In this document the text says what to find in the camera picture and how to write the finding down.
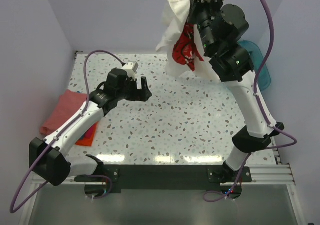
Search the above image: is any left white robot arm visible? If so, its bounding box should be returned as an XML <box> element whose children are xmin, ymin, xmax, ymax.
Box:
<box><xmin>29</xmin><ymin>68</ymin><xmax>152</xmax><ymax>186</ymax></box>

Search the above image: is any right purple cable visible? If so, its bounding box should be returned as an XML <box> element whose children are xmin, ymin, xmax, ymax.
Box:
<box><xmin>202</xmin><ymin>0</ymin><xmax>298</xmax><ymax>203</ymax></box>

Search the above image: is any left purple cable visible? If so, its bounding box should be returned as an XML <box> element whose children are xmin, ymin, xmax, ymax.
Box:
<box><xmin>9</xmin><ymin>49</ymin><xmax>126</xmax><ymax>214</ymax></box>

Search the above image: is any folded orange t shirt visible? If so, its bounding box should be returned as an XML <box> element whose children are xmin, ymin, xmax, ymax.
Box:
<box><xmin>75</xmin><ymin>122</ymin><xmax>98</xmax><ymax>147</ymax></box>

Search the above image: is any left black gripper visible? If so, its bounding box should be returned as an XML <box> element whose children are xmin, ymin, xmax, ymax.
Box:
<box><xmin>116</xmin><ymin>76</ymin><xmax>152</xmax><ymax>102</ymax></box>

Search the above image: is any aluminium frame rail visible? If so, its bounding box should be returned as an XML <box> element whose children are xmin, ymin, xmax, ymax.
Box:
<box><xmin>32</xmin><ymin>144</ymin><xmax>297</xmax><ymax>186</ymax></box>

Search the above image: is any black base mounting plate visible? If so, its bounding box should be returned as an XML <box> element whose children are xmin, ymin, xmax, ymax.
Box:
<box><xmin>74</xmin><ymin>164</ymin><xmax>238</xmax><ymax>197</ymax></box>

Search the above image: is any teal plastic basket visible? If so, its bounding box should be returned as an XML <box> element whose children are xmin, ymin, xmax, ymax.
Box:
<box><xmin>239</xmin><ymin>40</ymin><xmax>272</xmax><ymax>91</ymax></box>

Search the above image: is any white t shirt red print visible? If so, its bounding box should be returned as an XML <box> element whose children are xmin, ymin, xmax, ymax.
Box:
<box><xmin>156</xmin><ymin>0</ymin><xmax>221</xmax><ymax>83</ymax></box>

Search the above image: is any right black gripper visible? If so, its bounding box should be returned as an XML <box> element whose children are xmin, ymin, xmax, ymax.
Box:
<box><xmin>187</xmin><ymin>0</ymin><xmax>226</xmax><ymax>54</ymax></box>

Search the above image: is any purple cable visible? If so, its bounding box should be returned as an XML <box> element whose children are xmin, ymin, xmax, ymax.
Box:
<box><xmin>9</xmin><ymin>49</ymin><xmax>126</xmax><ymax>214</ymax></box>
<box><xmin>202</xmin><ymin>0</ymin><xmax>298</xmax><ymax>203</ymax></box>

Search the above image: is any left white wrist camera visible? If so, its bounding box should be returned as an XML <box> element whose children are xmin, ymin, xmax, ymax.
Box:
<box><xmin>121</xmin><ymin>61</ymin><xmax>139</xmax><ymax>78</ymax></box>

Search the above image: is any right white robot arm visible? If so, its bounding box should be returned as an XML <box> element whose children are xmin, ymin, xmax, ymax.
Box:
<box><xmin>187</xmin><ymin>0</ymin><xmax>285</xmax><ymax>183</ymax></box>

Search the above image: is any folded pink t shirt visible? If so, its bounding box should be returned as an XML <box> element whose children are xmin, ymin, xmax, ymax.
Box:
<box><xmin>39</xmin><ymin>89</ymin><xmax>87</xmax><ymax>136</ymax></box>

